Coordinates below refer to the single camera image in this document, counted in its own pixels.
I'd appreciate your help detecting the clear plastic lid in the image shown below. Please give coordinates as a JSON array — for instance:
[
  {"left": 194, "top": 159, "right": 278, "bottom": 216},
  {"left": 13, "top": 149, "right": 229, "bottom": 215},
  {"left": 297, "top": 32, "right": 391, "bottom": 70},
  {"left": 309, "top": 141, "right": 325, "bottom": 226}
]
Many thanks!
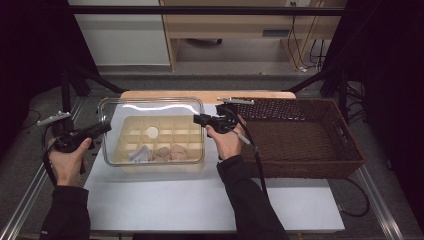
[{"left": 97, "top": 96, "right": 206, "bottom": 168}]

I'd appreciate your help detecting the black curtain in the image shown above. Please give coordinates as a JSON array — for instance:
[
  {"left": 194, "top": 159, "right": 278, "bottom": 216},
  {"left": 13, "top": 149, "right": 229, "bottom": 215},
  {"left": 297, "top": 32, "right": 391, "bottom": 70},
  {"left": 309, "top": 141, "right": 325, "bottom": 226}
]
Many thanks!
[
  {"left": 0, "top": 0, "right": 101, "bottom": 161},
  {"left": 321, "top": 0, "right": 424, "bottom": 231}
]

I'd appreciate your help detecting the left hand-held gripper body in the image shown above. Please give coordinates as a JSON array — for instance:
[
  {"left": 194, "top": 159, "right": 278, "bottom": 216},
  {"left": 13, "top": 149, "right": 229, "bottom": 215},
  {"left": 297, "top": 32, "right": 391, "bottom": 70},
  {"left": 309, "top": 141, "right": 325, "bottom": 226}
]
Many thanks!
[{"left": 36, "top": 110, "right": 98, "bottom": 154}]

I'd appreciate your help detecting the black cable bundle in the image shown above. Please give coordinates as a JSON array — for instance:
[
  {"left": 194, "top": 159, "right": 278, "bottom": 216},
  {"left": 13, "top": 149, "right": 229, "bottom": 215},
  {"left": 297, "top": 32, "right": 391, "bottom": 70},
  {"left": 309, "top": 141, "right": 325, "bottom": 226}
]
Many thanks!
[{"left": 344, "top": 81, "right": 368, "bottom": 125}]

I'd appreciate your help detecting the hand-held gripper cable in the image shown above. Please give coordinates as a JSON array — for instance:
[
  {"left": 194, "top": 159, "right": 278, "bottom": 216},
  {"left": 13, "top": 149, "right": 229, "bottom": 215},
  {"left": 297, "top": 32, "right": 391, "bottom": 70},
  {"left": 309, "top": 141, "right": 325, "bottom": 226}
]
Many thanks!
[
  {"left": 226, "top": 108, "right": 268, "bottom": 196},
  {"left": 41, "top": 124, "right": 61, "bottom": 188}
]

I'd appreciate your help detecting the beige sock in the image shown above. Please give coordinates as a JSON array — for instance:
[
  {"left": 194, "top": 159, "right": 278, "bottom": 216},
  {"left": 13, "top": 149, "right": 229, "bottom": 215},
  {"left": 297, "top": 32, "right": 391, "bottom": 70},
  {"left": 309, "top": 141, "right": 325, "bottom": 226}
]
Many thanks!
[
  {"left": 152, "top": 148, "right": 168, "bottom": 163},
  {"left": 159, "top": 146, "right": 172, "bottom": 162}
]

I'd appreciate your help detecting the black frame bar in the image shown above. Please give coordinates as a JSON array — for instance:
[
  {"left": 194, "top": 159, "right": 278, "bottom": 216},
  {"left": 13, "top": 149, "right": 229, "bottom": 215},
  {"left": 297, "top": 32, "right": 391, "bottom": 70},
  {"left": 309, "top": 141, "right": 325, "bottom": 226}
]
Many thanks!
[{"left": 69, "top": 5, "right": 346, "bottom": 17}]

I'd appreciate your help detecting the white sock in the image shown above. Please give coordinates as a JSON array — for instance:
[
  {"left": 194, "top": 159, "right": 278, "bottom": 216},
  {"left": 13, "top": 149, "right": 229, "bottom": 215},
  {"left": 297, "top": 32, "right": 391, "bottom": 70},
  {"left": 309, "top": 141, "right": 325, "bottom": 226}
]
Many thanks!
[
  {"left": 136, "top": 144, "right": 153, "bottom": 164},
  {"left": 126, "top": 149, "right": 144, "bottom": 164}
]

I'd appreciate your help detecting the person's left hand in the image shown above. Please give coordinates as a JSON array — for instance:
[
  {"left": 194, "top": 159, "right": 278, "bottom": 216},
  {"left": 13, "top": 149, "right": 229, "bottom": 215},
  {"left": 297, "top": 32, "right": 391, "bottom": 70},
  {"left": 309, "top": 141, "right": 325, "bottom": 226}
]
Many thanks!
[{"left": 48, "top": 137, "right": 93, "bottom": 188}]

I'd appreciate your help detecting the white cabinet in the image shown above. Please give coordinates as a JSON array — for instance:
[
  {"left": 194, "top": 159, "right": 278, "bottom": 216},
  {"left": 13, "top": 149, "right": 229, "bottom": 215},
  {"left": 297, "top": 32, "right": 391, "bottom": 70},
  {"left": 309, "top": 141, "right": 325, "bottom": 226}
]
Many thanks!
[{"left": 68, "top": 0, "right": 171, "bottom": 67}]

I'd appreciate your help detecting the yellow cable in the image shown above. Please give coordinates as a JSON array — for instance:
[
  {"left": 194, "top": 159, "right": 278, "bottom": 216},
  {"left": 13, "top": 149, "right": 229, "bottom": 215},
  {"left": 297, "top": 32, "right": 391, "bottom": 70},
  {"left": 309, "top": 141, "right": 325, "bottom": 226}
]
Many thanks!
[{"left": 298, "top": 13, "right": 318, "bottom": 71}]

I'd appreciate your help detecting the aluminium rail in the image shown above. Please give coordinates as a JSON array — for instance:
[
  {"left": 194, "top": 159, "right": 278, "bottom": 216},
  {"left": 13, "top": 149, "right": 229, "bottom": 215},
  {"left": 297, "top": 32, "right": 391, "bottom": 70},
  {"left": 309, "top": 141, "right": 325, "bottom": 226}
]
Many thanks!
[
  {"left": 354, "top": 164, "right": 406, "bottom": 240},
  {"left": 0, "top": 96, "right": 86, "bottom": 240}
]

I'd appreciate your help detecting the right hand-held gripper cable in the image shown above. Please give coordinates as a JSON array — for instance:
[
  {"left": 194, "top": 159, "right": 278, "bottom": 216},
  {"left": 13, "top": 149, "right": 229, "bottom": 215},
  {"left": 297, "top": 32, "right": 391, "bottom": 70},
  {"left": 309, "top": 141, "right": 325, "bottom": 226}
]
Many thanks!
[{"left": 226, "top": 108, "right": 268, "bottom": 196}]

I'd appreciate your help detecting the black metal stand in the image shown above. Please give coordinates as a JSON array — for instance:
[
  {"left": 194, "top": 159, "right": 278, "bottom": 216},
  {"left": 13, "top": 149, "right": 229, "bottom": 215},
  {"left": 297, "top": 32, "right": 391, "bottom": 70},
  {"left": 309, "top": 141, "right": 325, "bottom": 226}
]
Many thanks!
[
  {"left": 59, "top": 63, "right": 127, "bottom": 133},
  {"left": 285, "top": 64, "right": 351, "bottom": 124}
]

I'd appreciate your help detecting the wooden desk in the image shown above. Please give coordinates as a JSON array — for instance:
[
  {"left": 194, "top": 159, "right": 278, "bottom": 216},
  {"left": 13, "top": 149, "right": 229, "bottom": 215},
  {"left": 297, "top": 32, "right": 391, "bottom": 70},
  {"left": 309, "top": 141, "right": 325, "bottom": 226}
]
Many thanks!
[{"left": 159, "top": 0, "right": 348, "bottom": 72}]

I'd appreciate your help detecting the left hand-held gripper cable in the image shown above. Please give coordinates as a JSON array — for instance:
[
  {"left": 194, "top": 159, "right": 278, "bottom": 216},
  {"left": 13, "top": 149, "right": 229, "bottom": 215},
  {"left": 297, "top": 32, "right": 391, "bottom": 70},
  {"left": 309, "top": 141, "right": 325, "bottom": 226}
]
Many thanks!
[{"left": 41, "top": 124, "right": 61, "bottom": 188}]

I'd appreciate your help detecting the thin black floor cable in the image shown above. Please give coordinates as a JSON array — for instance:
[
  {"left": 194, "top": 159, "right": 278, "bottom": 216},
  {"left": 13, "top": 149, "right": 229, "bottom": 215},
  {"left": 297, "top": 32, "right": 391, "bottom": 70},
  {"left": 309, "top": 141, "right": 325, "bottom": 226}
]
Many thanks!
[{"left": 18, "top": 109, "right": 43, "bottom": 132}]

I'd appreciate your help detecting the peach sock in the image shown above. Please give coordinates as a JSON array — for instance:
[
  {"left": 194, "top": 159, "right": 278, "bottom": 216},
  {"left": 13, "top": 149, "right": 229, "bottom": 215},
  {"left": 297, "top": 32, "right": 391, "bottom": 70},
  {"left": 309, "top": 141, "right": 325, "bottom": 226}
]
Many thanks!
[{"left": 169, "top": 143, "right": 188, "bottom": 163}]

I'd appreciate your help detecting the person's right hand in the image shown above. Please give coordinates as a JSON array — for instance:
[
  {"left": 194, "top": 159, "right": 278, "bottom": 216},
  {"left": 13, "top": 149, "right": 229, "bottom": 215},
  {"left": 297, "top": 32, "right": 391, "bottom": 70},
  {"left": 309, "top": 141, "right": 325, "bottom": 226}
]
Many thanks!
[{"left": 205, "top": 114, "right": 248, "bottom": 161}]

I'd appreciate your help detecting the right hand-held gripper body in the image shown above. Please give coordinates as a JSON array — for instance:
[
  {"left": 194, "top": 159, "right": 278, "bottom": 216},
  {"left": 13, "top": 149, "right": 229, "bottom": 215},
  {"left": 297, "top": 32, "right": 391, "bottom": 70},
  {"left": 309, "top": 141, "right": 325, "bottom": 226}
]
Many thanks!
[{"left": 209, "top": 96, "right": 256, "bottom": 135}]

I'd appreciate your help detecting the cream compartment storage box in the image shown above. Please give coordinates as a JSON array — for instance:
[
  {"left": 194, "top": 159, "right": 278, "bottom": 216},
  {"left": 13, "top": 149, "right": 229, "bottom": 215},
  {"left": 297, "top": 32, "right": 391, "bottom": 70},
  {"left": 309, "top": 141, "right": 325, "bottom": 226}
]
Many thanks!
[{"left": 111, "top": 114, "right": 207, "bottom": 174}]

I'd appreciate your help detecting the brown wicker basket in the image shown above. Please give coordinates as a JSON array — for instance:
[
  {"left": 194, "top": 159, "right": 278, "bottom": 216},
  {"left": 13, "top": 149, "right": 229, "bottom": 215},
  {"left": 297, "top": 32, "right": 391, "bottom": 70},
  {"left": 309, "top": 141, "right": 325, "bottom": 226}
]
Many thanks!
[{"left": 227, "top": 96, "right": 367, "bottom": 179}]

